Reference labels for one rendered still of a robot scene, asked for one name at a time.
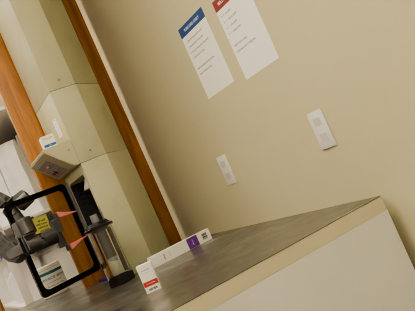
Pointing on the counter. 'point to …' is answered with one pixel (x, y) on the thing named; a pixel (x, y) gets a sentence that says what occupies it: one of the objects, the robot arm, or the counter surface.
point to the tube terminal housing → (105, 168)
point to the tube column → (43, 47)
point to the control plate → (52, 169)
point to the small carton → (47, 141)
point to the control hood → (57, 158)
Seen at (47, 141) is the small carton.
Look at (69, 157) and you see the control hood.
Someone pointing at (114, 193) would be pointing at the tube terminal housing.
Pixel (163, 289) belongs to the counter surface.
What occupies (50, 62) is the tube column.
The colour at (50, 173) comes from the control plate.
